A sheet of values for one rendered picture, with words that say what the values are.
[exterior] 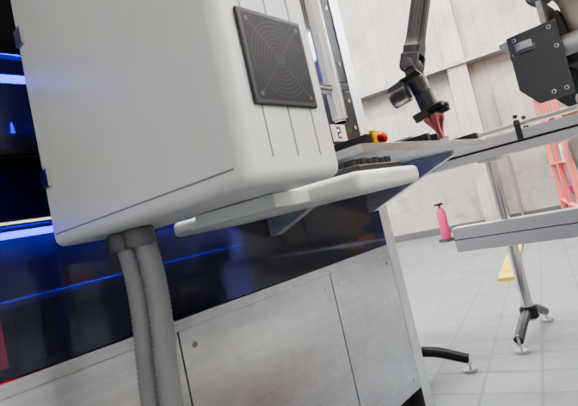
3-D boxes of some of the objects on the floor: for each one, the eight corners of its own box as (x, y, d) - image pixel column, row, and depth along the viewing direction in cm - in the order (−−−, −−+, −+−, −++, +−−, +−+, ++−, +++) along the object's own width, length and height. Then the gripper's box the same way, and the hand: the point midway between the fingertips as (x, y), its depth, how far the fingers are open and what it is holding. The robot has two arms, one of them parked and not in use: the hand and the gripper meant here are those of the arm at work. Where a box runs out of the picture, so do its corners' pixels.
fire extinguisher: (440, 241, 688) (432, 204, 692) (458, 238, 677) (448, 200, 681) (438, 243, 667) (428, 206, 671) (455, 241, 655) (445, 202, 659)
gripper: (404, 101, 147) (423, 144, 144) (433, 83, 140) (453, 130, 138) (414, 101, 152) (433, 144, 149) (441, 85, 146) (462, 130, 143)
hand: (441, 135), depth 144 cm, fingers closed
